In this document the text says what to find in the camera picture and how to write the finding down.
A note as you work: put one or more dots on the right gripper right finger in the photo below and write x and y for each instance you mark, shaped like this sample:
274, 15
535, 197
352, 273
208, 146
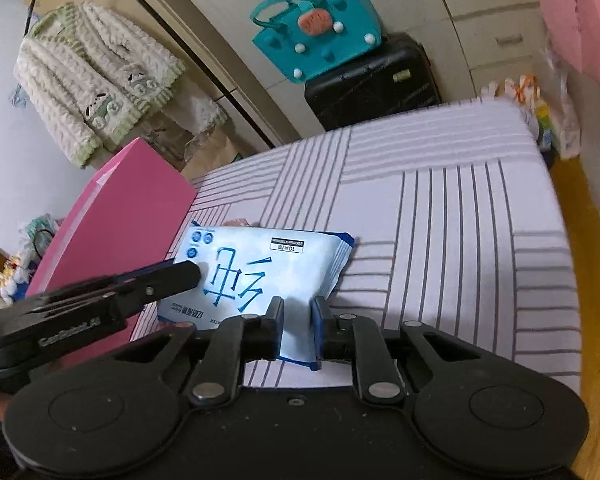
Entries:
357, 340

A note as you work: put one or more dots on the blue white tissue pack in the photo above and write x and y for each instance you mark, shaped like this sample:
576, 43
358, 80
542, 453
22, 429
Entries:
243, 268

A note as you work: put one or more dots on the teal felt handbag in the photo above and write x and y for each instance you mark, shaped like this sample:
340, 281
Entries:
306, 38

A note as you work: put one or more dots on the brown paper bag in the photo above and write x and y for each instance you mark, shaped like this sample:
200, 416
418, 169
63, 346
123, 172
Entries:
213, 150

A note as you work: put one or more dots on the colourful plastic bag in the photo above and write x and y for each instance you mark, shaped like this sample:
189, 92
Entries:
545, 102

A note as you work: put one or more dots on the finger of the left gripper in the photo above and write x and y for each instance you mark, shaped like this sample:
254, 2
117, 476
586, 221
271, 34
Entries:
133, 289

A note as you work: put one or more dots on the pink cardboard storage box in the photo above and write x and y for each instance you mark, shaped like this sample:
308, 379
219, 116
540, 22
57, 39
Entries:
127, 217

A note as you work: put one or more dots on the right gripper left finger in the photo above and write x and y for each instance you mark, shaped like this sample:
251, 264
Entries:
221, 355

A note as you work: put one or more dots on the black suitcase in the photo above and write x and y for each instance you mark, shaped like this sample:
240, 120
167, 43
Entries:
394, 78

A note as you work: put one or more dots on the cream knitted cardigan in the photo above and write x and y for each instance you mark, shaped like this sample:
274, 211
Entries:
92, 75

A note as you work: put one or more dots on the striped pink tablecloth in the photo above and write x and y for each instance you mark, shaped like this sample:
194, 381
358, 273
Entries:
455, 220

